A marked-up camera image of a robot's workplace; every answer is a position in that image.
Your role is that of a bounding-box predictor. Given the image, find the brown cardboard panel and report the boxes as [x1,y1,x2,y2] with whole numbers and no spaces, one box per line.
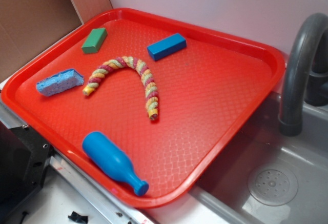
[1,0,112,81]

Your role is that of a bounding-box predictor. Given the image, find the grey toy sink basin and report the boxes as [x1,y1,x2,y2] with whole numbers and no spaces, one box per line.
[190,93,327,223]

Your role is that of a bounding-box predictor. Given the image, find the blue sponge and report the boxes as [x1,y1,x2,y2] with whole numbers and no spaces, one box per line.
[36,69,84,97]

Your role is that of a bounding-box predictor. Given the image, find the green rectangular block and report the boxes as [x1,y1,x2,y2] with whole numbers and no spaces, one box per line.
[81,28,108,54]

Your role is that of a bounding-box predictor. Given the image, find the blue rectangular block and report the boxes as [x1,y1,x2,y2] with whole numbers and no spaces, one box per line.
[147,33,187,61]

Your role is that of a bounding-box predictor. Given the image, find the black tape scrap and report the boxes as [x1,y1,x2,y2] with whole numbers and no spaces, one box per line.
[68,211,89,224]

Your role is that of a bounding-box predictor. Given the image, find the blue plastic bottle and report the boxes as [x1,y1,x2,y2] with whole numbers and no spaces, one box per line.
[82,132,149,196]

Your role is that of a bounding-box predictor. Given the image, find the grey toy faucet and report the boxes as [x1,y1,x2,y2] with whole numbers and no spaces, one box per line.
[278,13,327,136]

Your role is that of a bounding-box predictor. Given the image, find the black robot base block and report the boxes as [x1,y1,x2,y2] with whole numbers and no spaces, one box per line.
[1,124,52,219]

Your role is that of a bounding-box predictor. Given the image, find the red plastic tray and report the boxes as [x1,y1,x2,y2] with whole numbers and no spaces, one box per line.
[1,8,285,209]

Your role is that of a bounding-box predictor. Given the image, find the multicolour twisted rope toy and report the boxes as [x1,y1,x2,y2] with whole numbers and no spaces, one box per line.
[83,56,159,121]

